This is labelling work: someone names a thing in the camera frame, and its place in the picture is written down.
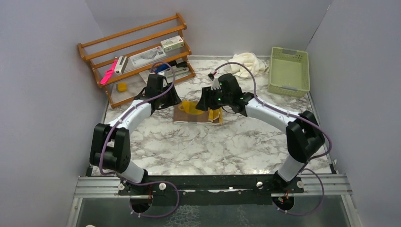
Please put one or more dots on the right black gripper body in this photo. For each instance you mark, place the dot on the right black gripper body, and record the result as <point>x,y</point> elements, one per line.
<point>218,98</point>

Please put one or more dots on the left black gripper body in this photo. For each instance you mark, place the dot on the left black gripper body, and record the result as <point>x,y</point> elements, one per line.
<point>168,99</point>

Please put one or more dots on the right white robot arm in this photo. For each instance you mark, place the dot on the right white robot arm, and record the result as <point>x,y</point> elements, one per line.
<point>304,139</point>

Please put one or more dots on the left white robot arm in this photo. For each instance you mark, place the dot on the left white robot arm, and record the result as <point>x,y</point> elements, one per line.
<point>111,146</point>

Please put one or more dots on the grey white stapler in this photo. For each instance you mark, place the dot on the grey white stapler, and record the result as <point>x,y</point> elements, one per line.
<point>178,69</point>

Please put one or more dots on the blue stapler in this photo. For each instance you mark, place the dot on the blue stapler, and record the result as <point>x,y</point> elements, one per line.
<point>162,67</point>

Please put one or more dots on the long white flat box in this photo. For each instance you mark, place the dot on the long white flat box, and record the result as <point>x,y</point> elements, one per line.
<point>147,57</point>

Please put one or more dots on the yellow sponge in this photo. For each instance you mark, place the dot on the yellow sponge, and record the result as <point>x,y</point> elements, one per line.
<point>121,87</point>

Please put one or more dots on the cream white towel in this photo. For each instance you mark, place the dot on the cream white towel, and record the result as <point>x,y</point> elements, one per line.
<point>251,62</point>

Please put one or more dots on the white green box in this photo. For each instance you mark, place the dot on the white green box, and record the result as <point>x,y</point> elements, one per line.
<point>173,43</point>

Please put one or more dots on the orange wooden rack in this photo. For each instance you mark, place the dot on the orange wooden rack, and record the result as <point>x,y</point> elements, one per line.
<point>100,54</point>

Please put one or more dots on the white silver device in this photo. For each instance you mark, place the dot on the white silver device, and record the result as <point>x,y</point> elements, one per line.
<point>121,65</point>

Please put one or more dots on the pink plastic tool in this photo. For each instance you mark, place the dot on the pink plastic tool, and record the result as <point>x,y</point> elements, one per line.
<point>109,73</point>

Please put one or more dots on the green plastic basket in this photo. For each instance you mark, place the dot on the green plastic basket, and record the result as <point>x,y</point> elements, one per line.
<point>289,72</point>

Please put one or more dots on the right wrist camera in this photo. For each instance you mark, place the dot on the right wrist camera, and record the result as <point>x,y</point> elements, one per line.
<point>215,84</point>

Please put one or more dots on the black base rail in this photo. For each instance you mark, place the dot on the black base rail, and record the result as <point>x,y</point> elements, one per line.
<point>205,190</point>

